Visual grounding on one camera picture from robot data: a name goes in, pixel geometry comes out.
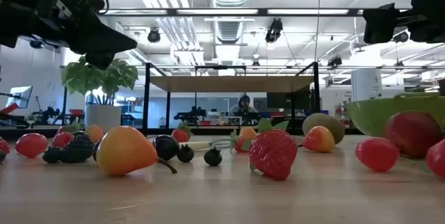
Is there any dark red pomegranate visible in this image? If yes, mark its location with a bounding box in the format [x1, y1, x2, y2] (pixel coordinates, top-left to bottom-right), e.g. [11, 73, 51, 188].
[384, 110, 444, 159]

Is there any knife with cream handle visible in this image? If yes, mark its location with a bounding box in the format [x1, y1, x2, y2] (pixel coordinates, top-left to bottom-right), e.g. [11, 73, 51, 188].
[179, 139, 232, 151]

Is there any large blackberry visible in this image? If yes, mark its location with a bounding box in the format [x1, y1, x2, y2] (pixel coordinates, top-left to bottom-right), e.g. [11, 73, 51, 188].
[58, 131, 95, 164]

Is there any small orange red peach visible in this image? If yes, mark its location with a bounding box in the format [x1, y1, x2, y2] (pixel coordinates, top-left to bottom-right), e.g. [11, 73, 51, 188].
[302, 125, 337, 154]

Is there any small orange fruit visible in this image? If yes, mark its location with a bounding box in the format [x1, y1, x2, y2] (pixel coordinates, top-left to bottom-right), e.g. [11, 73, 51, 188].
[238, 127, 258, 141]
[84, 125, 105, 144]

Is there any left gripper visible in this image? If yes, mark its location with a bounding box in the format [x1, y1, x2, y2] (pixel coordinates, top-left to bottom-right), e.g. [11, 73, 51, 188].
[20, 0, 138, 71]

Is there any dark round plum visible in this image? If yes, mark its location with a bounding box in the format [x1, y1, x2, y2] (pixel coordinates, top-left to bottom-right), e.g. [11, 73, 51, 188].
[152, 134, 181, 161]

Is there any white round column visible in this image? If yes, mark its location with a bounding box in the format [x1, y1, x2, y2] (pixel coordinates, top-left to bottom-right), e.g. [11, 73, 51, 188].
[350, 69, 383, 102]

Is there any small blackberry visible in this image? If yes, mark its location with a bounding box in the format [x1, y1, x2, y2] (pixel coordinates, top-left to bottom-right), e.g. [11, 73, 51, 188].
[42, 146, 63, 164]

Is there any white plant pot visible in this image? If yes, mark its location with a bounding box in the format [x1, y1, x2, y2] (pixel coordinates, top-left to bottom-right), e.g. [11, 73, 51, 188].
[84, 104, 122, 133]

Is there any brown green kiwi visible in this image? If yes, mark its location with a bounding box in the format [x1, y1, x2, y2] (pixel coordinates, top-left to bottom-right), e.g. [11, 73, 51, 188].
[301, 113, 346, 145]

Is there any thin hanging cable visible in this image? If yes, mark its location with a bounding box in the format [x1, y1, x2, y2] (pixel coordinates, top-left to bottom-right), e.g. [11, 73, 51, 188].
[314, 0, 321, 63]

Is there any large red strawberry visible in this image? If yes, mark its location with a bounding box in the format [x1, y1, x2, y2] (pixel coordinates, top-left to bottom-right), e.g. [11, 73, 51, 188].
[248, 118, 299, 182]

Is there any yellow orange pear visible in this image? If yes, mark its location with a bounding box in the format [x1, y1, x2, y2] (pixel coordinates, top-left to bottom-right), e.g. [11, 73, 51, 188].
[96, 125, 178, 177]

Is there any green plastic colander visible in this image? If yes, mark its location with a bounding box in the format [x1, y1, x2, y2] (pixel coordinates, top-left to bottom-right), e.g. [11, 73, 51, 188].
[346, 93, 445, 138]

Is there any person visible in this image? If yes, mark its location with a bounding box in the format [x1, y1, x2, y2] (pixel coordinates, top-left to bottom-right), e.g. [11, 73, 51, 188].
[227, 94, 259, 126]

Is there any wooden shelf with black frame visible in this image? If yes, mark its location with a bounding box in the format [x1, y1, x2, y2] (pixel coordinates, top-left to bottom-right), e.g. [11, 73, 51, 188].
[141, 61, 321, 140]

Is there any green leafy plant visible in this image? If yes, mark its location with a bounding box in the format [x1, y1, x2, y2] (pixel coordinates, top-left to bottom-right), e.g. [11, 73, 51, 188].
[61, 56, 139, 105]

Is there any computer monitor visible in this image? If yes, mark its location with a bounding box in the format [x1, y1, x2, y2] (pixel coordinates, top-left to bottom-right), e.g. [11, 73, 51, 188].
[6, 85, 34, 110]

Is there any black overhead light bar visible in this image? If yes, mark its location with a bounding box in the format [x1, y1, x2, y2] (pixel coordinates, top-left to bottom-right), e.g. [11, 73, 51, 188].
[97, 7, 411, 17]

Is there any dark blueberry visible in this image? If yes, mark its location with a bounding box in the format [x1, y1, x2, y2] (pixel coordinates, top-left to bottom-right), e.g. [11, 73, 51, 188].
[203, 146, 223, 167]
[176, 143, 195, 163]

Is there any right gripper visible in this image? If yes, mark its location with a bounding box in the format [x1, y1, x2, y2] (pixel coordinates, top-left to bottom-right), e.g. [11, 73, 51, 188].
[363, 0, 445, 45]

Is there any red cherry tomato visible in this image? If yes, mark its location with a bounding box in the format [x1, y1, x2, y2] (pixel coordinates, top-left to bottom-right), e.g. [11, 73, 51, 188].
[426, 139, 445, 179]
[355, 136, 400, 173]
[15, 132, 49, 159]

